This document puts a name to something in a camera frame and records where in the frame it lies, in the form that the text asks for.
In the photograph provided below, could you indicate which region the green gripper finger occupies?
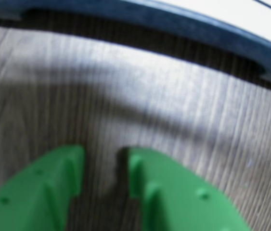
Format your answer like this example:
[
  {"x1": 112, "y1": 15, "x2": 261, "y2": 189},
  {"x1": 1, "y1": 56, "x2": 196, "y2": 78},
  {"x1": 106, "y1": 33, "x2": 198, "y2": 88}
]
[
  {"x1": 0, "y1": 143, "x2": 86, "y2": 231},
  {"x1": 126, "y1": 146, "x2": 251, "y2": 231}
]

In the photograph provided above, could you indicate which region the white grid go board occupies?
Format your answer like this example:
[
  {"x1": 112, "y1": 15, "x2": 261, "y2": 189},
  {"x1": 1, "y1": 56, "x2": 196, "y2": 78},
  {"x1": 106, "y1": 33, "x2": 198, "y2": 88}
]
[{"x1": 0, "y1": 0, "x2": 271, "y2": 97}]

